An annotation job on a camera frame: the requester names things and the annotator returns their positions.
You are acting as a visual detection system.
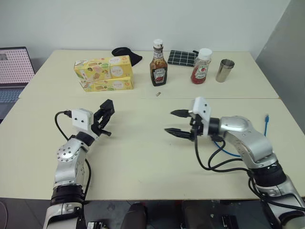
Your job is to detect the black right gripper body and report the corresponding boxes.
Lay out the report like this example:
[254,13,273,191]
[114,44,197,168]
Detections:
[188,111,203,142]

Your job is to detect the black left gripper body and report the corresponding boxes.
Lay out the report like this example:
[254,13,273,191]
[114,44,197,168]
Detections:
[90,111,104,138]

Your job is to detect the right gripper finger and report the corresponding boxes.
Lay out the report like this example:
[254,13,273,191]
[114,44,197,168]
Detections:
[164,127,193,142]
[169,109,191,119]

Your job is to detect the yellow printed carton box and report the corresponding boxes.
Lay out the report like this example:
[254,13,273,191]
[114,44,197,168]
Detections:
[73,55,133,81]
[79,76,134,93]

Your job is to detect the red ketchup bottle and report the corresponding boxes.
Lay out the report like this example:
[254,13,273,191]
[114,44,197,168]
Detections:
[190,48,213,85]

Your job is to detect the dark brown sauce bottle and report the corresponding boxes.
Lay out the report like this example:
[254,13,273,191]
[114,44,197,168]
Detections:
[149,39,168,87]

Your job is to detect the black grid pattern mat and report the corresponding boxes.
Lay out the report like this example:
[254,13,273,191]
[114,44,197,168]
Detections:
[167,50,200,68]

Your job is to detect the stainless steel cup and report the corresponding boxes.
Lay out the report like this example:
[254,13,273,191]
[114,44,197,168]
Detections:
[215,59,236,83]

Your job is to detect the black cloth pouch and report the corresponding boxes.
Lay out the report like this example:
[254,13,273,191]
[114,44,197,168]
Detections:
[112,47,143,67]

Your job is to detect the dark rounded shape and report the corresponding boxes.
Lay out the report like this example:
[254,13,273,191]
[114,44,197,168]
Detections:
[118,202,148,229]

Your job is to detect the open grey laptop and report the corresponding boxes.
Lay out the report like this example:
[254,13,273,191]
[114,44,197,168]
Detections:
[0,46,36,121]

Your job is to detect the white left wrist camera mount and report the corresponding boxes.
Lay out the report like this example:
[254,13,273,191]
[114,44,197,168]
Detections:
[71,108,100,139]

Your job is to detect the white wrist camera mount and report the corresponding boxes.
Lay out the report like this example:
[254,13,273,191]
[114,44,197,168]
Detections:
[71,108,100,139]
[192,96,212,137]

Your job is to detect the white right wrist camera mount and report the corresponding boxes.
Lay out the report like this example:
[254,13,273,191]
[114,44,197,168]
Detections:
[192,96,212,137]

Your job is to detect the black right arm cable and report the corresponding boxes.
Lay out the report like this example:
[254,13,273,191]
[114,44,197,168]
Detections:
[193,130,278,217]

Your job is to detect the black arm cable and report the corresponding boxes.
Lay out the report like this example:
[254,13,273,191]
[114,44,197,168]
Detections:
[193,130,278,217]
[54,110,92,206]

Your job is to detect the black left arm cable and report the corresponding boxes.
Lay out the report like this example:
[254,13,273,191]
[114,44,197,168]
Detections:
[54,110,92,206]

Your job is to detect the blue Ethernet cable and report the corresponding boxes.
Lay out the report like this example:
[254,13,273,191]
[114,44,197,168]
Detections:
[213,114,271,158]

